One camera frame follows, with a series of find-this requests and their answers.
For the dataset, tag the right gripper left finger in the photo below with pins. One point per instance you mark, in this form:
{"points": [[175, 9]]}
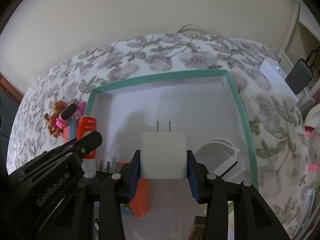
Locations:
{"points": [[116, 189]]}

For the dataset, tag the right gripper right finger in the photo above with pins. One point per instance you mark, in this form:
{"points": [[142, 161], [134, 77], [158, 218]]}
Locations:
{"points": [[253, 218]]}

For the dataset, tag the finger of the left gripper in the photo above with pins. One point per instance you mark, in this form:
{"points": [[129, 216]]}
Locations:
{"points": [[80, 144]]}

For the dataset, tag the orange blue toy block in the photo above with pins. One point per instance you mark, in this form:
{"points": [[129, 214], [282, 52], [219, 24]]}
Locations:
{"points": [[139, 206]]}

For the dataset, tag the red white small bottle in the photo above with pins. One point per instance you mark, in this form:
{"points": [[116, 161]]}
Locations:
{"points": [[87, 125]]}

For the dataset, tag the brown pink puppy figurine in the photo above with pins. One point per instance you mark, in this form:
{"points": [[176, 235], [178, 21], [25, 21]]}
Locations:
{"points": [[52, 127]]}

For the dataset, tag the pink kids watch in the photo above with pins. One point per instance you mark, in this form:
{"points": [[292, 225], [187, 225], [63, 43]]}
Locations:
{"points": [[65, 115]]}

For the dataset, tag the gold black patterned hair clip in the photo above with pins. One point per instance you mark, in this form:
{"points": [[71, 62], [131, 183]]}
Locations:
{"points": [[197, 228]]}

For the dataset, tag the magenta translucent lighter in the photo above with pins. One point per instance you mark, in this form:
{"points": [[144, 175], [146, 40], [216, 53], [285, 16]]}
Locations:
{"points": [[81, 108]]}

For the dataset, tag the white usb charger cube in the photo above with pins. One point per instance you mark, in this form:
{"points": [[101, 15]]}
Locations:
{"points": [[163, 154]]}

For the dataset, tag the black power adapter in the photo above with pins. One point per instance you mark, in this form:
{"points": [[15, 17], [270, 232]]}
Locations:
{"points": [[104, 166]]}

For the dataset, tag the black toy car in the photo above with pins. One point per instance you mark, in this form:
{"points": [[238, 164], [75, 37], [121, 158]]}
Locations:
{"points": [[96, 229]]}

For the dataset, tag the teal shallow cardboard tray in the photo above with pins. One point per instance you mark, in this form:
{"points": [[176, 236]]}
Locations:
{"points": [[203, 104]]}

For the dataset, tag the floral grey white blanket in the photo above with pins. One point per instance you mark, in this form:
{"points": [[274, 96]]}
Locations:
{"points": [[277, 128]]}

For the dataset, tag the grey folding phone stand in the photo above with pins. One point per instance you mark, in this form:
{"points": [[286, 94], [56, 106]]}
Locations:
{"points": [[307, 207]]}

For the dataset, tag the pink crochet mat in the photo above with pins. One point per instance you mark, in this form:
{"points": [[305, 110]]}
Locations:
{"points": [[312, 134]]}

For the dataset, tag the white power strip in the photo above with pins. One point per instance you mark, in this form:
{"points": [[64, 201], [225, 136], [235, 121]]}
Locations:
{"points": [[273, 72]]}

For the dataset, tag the dark grey power bank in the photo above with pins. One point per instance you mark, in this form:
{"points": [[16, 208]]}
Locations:
{"points": [[299, 76]]}

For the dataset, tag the white wooden shelf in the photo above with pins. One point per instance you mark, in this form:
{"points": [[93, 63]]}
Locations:
{"points": [[302, 37]]}

